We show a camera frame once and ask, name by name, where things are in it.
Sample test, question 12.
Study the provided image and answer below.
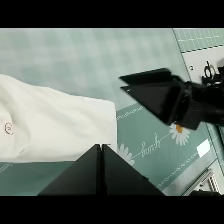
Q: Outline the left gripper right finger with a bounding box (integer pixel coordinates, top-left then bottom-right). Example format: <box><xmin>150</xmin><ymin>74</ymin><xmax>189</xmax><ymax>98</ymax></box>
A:
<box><xmin>100</xmin><ymin>143</ymin><xmax>166</xmax><ymax>197</ymax></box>

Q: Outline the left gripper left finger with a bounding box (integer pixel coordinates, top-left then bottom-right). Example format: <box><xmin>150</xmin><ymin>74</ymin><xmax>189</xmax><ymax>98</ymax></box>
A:
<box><xmin>37</xmin><ymin>143</ymin><xmax>102</xmax><ymax>197</ymax></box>

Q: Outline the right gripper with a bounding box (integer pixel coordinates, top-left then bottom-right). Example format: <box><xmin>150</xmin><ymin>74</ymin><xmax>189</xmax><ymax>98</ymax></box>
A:
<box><xmin>118</xmin><ymin>67</ymin><xmax>224</xmax><ymax>131</ymax></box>

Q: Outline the white T-shirt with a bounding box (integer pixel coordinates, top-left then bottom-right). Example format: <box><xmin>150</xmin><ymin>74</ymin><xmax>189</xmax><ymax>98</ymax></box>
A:
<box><xmin>0</xmin><ymin>73</ymin><xmax>119</xmax><ymax>164</ymax></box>

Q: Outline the black cable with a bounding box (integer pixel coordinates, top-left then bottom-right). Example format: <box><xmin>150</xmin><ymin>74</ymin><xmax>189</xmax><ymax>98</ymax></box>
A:
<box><xmin>201</xmin><ymin>60</ymin><xmax>218</xmax><ymax>80</ymax></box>

